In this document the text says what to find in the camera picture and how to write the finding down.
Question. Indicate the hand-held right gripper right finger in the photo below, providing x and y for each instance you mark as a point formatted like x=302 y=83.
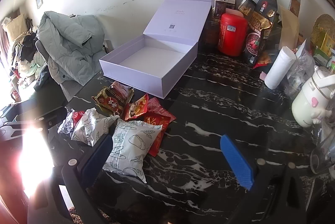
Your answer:
x=235 y=161

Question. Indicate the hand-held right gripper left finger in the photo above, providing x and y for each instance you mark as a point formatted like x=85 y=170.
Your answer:
x=96 y=158

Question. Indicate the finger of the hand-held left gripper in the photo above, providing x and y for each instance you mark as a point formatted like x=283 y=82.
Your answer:
x=31 y=119

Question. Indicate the small white bread packet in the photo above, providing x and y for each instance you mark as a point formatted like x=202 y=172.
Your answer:
x=90 y=127

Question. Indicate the large white bread packet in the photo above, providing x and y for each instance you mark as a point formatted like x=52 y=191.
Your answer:
x=130 y=145

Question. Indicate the red orange snack packet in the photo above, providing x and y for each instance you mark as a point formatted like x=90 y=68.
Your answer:
x=136 y=107

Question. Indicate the red packet gold print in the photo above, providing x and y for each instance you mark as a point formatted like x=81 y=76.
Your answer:
x=157 y=132

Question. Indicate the pink red patterned packet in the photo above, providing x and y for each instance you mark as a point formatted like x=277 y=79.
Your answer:
x=159 y=110

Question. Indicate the lavender gift box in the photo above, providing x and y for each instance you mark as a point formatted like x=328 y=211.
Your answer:
x=157 y=54

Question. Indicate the pile of clothes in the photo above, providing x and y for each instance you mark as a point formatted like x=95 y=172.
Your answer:
x=23 y=56

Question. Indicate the clear glass cup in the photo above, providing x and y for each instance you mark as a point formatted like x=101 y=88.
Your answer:
x=318 y=161

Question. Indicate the grey green down jacket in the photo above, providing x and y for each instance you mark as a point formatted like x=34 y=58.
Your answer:
x=70 y=41

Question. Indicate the cream white jug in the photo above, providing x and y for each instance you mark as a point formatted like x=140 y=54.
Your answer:
x=306 y=106

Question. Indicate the pink paper note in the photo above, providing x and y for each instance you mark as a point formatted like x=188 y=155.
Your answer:
x=263 y=75

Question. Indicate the white paper roll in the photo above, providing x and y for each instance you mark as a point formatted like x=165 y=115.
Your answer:
x=278 y=69

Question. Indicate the small red snack bag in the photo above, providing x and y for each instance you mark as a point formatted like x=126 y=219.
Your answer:
x=261 y=60

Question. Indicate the clear plastic bag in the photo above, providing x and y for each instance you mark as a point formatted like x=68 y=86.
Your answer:
x=301 y=67

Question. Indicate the red canister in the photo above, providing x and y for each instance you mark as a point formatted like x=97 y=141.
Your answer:
x=231 y=35

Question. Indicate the dark brown jar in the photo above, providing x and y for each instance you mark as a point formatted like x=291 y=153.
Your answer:
x=212 y=30

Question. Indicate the kraft paper bag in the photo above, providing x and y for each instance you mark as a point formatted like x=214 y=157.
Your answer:
x=288 y=28

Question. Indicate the black oat bag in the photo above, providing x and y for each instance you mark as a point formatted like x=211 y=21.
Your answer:
x=261 y=20

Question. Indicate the yellow green box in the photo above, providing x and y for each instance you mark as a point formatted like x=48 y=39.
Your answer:
x=327 y=43

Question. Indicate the woven straw fan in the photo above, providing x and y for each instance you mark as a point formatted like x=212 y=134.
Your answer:
x=320 y=28

